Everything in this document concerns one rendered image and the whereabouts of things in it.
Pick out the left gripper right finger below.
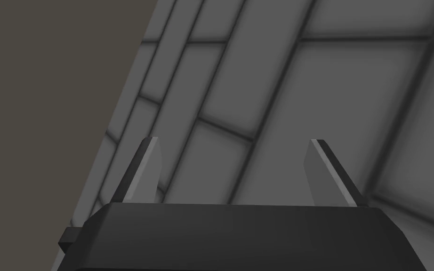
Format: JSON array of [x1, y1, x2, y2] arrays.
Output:
[[303, 139, 369, 207]]

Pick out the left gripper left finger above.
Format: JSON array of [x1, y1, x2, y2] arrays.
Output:
[[110, 136, 163, 204]]

